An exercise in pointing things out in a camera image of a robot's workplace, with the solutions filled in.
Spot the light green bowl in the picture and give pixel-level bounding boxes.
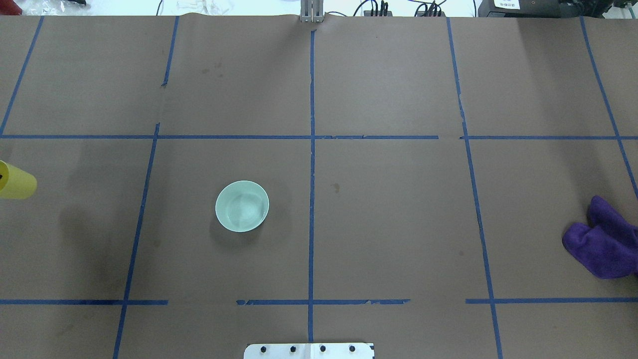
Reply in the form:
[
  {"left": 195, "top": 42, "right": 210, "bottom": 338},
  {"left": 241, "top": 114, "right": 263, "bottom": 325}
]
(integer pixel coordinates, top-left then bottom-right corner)
[{"left": 214, "top": 181, "right": 270, "bottom": 233}]

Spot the yellow cup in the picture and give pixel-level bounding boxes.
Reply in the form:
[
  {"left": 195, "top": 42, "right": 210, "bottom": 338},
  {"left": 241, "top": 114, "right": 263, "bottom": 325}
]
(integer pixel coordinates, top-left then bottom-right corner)
[{"left": 0, "top": 161, "right": 38, "bottom": 199}]

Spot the black computer box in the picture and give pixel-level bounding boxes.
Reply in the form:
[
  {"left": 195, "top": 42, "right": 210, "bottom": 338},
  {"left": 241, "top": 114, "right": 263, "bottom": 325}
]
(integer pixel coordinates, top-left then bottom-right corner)
[{"left": 477, "top": 0, "right": 608, "bottom": 18}]

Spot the purple cloth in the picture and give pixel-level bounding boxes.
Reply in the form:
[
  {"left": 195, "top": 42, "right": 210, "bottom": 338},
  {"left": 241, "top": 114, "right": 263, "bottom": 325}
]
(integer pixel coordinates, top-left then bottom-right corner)
[{"left": 561, "top": 195, "right": 638, "bottom": 280}]

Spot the aluminium frame post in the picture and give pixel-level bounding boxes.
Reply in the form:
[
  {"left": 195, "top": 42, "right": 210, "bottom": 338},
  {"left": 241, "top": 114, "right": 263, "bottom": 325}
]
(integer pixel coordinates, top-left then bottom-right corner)
[{"left": 300, "top": 0, "right": 325, "bottom": 23}]

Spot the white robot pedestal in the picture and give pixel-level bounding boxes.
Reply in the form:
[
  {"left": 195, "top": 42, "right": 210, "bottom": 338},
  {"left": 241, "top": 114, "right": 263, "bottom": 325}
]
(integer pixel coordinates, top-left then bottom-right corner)
[{"left": 243, "top": 343, "right": 375, "bottom": 359}]

